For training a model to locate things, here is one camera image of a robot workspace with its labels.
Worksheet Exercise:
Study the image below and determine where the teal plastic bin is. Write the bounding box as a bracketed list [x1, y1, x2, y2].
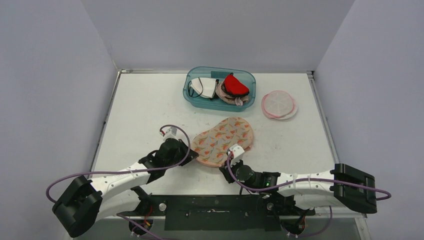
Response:
[182, 66, 257, 112]

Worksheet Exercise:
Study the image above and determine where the floral beige laundry bag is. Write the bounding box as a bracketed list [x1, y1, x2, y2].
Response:
[191, 117, 254, 168]

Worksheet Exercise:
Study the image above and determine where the red bra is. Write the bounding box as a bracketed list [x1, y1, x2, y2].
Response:
[222, 73, 250, 98]

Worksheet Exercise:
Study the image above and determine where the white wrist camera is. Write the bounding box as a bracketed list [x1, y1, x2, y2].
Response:
[160, 127, 178, 142]
[228, 144, 245, 165]

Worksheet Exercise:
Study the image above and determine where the white mesh laundry bag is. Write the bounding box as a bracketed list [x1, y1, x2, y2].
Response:
[261, 90, 298, 121]

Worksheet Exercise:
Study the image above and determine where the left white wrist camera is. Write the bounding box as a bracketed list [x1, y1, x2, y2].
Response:
[160, 127, 178, 142]

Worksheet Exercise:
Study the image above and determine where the white bra with black trim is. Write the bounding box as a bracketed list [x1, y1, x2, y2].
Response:
[187, 77, 219, 100]

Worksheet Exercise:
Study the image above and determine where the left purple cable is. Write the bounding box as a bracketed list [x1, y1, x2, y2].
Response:
[45, 124, 192, 240]

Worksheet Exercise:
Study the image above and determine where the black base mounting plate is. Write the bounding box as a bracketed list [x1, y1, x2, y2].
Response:
[127, 194, 316, 232]

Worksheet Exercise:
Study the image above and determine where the beige bra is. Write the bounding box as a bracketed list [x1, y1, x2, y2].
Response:
[215, 82, 249, 106]

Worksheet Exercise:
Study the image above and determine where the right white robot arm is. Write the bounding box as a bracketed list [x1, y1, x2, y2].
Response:
[219, 160, 378, 215]

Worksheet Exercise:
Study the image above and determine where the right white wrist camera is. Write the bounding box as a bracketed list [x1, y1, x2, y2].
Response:
[228, 144, 245, 165]

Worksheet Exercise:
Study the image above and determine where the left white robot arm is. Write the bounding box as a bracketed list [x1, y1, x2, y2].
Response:
[52, 138, 199, 238]

